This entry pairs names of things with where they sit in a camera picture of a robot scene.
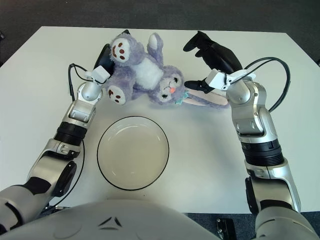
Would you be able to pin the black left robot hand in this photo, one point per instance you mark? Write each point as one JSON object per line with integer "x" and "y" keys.
{"x": 103, "y": 60}

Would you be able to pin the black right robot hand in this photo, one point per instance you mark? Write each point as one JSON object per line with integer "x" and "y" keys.
{"x": 220, "y": 57}

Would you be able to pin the purple plush bunny doll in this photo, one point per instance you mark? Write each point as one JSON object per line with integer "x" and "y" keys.
{"x": 147, "y": 70}

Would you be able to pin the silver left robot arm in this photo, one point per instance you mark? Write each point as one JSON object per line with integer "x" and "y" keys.
{"x": 75, "y": 112}

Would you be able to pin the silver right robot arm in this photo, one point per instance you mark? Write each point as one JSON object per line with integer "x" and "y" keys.
{"x": 255, "y": 125}

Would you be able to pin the white plate with black rim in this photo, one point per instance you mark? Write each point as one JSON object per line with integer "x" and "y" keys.
{"x": 132, "y": 155}

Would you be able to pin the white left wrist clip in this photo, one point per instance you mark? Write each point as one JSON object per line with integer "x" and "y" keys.
{"x": 101, "y": 73}

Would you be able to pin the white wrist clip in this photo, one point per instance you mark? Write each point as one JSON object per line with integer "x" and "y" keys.
{"x": 101, "y": 73}
{"x": 218, "y": 80}

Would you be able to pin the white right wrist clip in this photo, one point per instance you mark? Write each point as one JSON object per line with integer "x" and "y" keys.
{"x": 218, "y": 80}

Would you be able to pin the grey robot torso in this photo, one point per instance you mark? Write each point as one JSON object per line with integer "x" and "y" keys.
{"x": 125, "y": 220}

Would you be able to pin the black metal bracket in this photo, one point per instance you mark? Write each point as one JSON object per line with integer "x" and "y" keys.
{"x": 225, "y": 230}

